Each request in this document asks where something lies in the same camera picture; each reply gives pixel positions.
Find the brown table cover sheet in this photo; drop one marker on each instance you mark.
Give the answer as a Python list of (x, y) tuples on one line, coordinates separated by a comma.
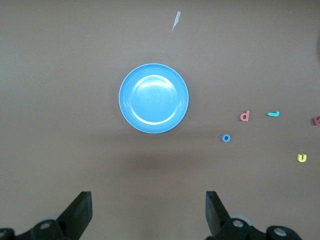
[(50, 75)]

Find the white tape scrap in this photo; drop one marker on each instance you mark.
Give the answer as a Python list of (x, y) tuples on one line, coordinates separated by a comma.
[(176, 21)]

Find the blue foam letter o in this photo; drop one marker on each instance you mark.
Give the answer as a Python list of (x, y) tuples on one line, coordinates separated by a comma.
[(223, 138)]

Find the teal foam letter r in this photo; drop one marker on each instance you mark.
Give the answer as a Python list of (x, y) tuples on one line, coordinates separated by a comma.
[(273, 114)]

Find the yellow foam letter u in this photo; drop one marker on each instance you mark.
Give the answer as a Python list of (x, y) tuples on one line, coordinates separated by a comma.
[(299, 158)]

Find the pink foam letter d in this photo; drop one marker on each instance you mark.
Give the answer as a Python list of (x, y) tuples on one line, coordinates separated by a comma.
[(245, 117)]

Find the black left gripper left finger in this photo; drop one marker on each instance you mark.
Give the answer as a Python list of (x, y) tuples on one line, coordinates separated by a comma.
[(80, 212)]

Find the blue plate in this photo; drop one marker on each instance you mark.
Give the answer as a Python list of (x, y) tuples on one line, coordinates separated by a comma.
[(153, 98)]

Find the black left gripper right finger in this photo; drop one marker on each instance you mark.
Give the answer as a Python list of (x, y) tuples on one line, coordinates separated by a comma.
[(215, 212)]

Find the dark red foam letter k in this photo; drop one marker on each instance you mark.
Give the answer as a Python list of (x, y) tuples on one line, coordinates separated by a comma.
[(315, 121)]

